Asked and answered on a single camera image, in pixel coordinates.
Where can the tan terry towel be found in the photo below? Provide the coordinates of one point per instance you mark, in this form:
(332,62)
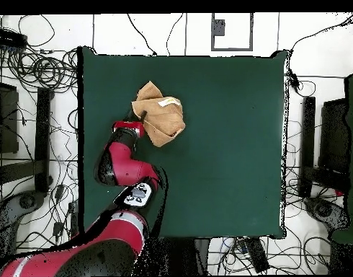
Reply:
(165,121)

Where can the black metal stand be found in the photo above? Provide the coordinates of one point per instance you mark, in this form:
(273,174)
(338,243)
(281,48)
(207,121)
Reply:
(308,129)
(42,129)

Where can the black network switch box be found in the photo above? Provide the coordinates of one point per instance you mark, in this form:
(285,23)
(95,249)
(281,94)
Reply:
(9,39)

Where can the black power strip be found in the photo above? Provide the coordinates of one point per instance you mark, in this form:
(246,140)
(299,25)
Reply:
(255,254)

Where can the grey square floor frame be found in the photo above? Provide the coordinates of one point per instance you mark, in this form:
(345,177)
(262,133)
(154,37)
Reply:
(218,27)

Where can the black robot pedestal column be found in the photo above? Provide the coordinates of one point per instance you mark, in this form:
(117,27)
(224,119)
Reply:
(176,256)

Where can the dark green table cloth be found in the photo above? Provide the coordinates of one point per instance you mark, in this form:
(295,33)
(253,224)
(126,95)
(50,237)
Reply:
(222,115)

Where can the black power adapter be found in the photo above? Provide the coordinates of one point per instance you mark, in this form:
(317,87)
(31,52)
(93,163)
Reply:
(294,80)

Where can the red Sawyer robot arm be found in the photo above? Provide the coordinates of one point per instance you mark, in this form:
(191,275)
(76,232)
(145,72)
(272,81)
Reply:
(121,164)

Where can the grey swivel chair base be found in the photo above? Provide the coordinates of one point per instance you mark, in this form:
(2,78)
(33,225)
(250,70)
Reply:
(323,209)
(26,202)

